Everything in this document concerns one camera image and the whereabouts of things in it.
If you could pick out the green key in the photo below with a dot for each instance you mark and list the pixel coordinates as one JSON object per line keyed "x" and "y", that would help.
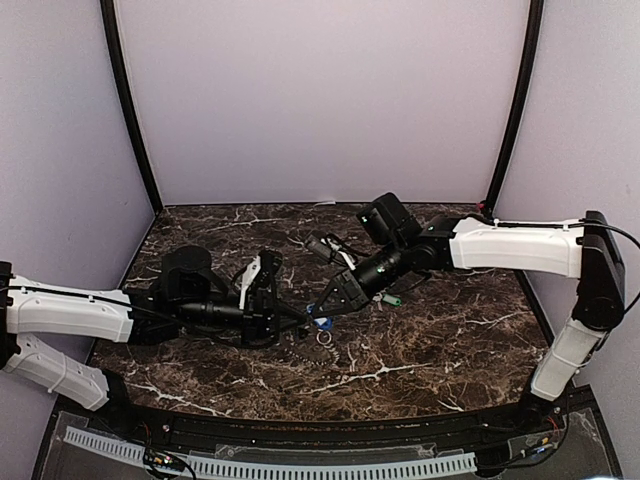
{"x": 386, "y": 298}

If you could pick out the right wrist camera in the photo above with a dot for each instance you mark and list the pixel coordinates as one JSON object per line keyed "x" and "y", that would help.
{"x": 330, "y": 250}

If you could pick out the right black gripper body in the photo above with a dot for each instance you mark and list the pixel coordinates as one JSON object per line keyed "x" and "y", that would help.
{"x": 354, "y": 288}

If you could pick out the black frame post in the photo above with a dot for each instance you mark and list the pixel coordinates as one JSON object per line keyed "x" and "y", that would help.
{"x": 126, "y": 101}
{"x": 518, "y": 103}

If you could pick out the blue key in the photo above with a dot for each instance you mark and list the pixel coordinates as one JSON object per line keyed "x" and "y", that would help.
{"x": 321, "y": 323}

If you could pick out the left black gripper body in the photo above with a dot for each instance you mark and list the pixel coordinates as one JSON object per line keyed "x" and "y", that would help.
{"x": 252, "y": 316}

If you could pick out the right black frame post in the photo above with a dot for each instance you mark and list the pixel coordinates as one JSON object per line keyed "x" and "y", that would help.
{"x": 518, "y": 103}

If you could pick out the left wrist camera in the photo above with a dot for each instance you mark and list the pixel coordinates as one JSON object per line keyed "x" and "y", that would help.
{"x": 257, "y": 274}

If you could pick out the black front rail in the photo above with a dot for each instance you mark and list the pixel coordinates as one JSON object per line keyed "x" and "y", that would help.
{"x": 175, "y": 428}

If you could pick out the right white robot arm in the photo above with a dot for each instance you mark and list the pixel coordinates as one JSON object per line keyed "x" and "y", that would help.
{"x": 583, "y": 249}

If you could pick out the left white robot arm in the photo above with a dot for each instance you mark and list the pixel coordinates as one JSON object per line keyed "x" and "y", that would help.
{"x": 186, "y": 296}

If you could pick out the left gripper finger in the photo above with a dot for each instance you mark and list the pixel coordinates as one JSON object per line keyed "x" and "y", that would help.
{"x": 296, "y": 326}
{"x": 289, "y": 311}

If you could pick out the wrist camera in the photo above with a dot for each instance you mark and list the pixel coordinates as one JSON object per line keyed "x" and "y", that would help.
{"x": 257, "y": 274}
{"x": 330, "y": 250}

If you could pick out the black disc with keyrings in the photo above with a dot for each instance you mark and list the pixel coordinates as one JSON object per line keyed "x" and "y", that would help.
{"x": 311, "y": 347}

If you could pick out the left black frame post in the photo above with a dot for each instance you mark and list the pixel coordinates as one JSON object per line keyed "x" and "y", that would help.
{"x": 126, "y": 101}

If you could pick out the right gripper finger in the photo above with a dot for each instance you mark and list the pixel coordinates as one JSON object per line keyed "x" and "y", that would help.
{"x": 333, "y": 291}
{"x": 330, "y": 308}

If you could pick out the white slotted cable duct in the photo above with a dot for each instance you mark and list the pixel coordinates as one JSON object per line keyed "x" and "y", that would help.
{"x": 259, "y": 463}

